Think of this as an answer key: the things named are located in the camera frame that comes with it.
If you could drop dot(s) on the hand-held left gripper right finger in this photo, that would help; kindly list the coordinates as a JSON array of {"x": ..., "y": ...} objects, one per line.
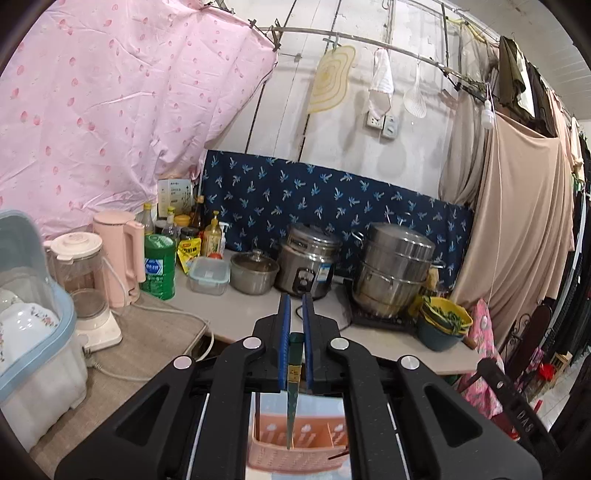
[{"x": 308, "y": 341}]

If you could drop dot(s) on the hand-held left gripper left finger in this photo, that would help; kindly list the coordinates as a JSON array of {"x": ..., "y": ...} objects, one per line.
[{"x": 284, "y": 341}]

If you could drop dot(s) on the green chopstick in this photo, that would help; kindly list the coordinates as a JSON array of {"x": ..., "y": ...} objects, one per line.
[{"x": 292, "y": 415}]

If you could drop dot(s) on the pink plastic utensil holder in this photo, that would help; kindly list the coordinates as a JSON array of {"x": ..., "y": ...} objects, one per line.
[{"x": 314, "y": 443}]

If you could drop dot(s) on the pink floral cloth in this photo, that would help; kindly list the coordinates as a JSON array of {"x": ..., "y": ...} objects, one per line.
[{"x": 482, "y": 369}]

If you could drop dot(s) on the black induction cooktop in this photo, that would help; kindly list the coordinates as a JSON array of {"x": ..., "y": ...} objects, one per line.
[{"x": 369, "y": 321}]

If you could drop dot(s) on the small wooden stool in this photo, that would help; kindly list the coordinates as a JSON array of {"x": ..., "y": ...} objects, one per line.
[{"x": 562, "y": 361}]

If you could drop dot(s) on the small steel pot glass lid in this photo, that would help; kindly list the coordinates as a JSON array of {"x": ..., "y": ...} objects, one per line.
[{"x": 254, "y": 274}]

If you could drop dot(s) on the steel rice cooker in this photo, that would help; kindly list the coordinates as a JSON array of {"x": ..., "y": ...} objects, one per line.
[{"x": 307, "y": 258}]

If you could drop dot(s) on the black metal chair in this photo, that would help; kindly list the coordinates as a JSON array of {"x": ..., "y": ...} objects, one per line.
[{"x": 538, "y": 323}]

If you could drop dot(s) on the clear food container blue lid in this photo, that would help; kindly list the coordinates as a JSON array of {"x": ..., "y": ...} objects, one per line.
[{"x": 207, "y": 277}]

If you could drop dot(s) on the blue plastic bowl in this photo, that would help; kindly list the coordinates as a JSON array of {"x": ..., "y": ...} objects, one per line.
[{"x": 436, "y": 339}]

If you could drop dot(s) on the steel steamer pot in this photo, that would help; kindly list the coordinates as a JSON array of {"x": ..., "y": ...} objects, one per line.
[{"x": 392, "y": 267}]

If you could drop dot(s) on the yellow colander with greens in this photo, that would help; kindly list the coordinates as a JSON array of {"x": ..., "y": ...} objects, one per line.
[{"x": 445, "y": 314}]

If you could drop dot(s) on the white spray bottle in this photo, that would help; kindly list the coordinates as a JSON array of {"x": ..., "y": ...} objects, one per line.
[{"x": 224, "y": 235}]

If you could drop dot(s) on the yellow pump bottle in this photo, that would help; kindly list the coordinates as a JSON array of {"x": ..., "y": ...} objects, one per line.
[{"x": 212, "y": 237}]

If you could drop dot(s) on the yellow seasoning packet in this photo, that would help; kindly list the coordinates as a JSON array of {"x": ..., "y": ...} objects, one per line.
[{"x": 189, "y": 256}]

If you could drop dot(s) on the grey woven table cover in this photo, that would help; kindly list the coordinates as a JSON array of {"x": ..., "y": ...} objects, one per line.
[{"x": 152, "y": 341}]

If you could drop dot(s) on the yellow loofah sponge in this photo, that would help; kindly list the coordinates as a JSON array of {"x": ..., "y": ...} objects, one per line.
[{"x": 432, "y": 279}]

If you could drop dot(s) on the green detergent bottle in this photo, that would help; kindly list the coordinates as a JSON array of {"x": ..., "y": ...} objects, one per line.
[{"x": 159, "y": 272}]

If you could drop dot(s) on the dark glass jar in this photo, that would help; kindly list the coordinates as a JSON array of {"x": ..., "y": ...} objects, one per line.
[{"x": 187, "y": 233}]

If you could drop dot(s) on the blue leaf print cloth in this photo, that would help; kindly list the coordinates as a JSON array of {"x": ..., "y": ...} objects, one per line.
[{"x": 323, "y": 194}]

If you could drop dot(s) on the dark sauce bottle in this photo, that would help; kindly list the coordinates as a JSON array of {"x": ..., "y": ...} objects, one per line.
[{"x": 197, "y": 219}]

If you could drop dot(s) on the clear bottle yellow cap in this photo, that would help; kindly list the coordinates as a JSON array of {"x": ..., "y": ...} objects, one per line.
[
  {"x": 170, "y": 228},
  {"x": 147, "y": 221}
]

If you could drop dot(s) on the pink electric kettle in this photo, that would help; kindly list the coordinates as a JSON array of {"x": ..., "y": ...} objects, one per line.
[{"x": 115, "y": 258}]

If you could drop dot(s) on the beige curtain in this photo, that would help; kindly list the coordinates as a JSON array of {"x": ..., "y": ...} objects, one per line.
[{"x": 517, "y": 207}]

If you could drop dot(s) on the white blender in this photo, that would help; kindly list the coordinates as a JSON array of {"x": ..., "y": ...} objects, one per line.
[{"x": 78, "y": 277}]

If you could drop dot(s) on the blue white dish cabinet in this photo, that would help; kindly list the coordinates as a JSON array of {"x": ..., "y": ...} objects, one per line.
[{"x": 41, "y": 392}]

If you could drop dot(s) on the white floral bowl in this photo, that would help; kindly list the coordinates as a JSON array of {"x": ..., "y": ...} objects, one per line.
[{"x": 27, "y": 327}]

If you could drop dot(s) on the white slotted ladle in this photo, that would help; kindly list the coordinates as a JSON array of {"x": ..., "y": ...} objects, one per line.
[{"x": 414, "y": 104}]

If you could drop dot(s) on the yellow cutting board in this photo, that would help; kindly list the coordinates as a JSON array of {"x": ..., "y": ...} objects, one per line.
[{"x": 330, "y": 78}]

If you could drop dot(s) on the white hanging cloth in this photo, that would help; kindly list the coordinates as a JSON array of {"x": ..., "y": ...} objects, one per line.
[{"x": 381, "y": 78}]

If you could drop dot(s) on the pink strawberry print curtain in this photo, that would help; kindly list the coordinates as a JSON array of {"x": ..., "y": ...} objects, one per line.
[{"x": 115, "y": 92}]

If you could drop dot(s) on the row of hanging clothes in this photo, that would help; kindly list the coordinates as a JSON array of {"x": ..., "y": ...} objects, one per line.
[{"x": 512, "y": 69}]

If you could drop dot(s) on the white wall socket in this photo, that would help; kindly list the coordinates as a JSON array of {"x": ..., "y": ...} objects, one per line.
[{"x": 375, "y": 121}]

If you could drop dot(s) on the metal hanging rail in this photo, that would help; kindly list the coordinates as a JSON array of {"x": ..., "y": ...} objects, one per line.
[{"x": 392, "y": 48}]

